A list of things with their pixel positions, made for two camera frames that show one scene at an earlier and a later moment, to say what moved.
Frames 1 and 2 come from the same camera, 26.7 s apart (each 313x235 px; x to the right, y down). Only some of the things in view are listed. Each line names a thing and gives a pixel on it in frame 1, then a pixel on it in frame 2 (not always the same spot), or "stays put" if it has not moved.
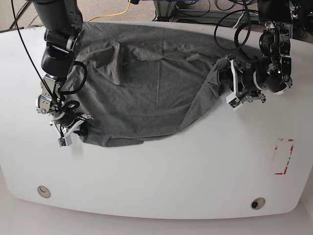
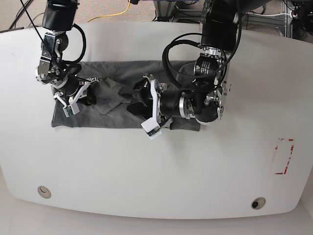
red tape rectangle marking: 291,150 stays put
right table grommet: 257,203 stays put
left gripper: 65,130 to 73,89
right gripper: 244,88 to 166,104
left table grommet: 44,191 stays put
